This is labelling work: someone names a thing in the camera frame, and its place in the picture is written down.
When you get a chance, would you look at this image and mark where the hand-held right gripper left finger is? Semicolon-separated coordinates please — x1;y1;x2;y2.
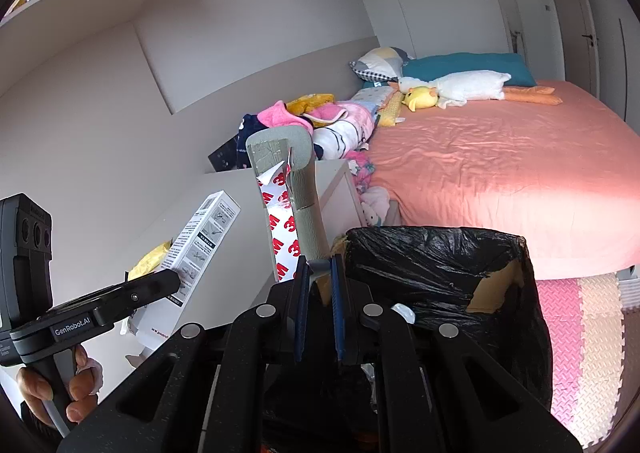
57;255;313;453

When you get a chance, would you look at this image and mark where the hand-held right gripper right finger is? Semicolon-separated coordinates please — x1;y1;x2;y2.
331;253;583;453

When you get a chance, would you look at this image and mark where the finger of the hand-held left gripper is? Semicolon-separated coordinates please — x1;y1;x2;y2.
97;268;182;323

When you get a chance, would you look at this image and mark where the white grey carton box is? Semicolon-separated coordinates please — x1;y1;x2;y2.
127;190;241;349

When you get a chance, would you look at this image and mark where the cardboard bin with black bag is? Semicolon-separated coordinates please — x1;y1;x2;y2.
260;226;553;453

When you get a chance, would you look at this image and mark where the person's left hand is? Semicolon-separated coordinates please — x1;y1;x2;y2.
15;347;103;429

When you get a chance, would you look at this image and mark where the yellow snack packet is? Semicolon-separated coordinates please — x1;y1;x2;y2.
127;240;173;282

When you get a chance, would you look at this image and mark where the white pink plush toy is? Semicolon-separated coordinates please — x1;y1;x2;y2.
357;186;391;228

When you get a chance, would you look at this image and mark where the navy printed garment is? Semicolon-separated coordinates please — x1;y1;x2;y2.
235;113;266;169

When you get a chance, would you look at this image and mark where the pink fleece garment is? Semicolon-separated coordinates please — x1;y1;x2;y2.
257;102;313;130

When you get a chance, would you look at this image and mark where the yellow patterned pillow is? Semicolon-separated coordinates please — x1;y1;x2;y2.
376;92;407;129

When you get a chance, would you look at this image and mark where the yellow garment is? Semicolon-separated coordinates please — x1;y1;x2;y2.
285;93;335;116

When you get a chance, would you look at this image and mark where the bed with pink sheet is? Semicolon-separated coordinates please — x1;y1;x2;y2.
367;78;640;281

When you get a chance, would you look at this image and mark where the light blue pillow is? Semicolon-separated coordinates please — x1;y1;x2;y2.
350;84;398;109

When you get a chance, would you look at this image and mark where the pink foam floor mat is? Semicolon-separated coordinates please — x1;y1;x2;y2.
535;270;628;446

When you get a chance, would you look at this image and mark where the yellow duck plush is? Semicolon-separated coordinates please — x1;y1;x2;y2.
405;86;440;112

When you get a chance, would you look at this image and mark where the patchwork pillow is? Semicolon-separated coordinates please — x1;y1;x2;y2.
350;47;413;83

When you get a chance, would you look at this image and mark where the white goose plush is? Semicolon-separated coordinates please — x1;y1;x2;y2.
397;70;557;109

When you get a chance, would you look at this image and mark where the teal pillow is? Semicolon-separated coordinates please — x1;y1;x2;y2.
400;52;537;88

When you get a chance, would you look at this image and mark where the white room door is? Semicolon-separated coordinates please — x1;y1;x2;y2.
542;0;603;96

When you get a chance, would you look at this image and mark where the black wall socket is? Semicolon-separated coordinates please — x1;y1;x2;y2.
207;136;248;174

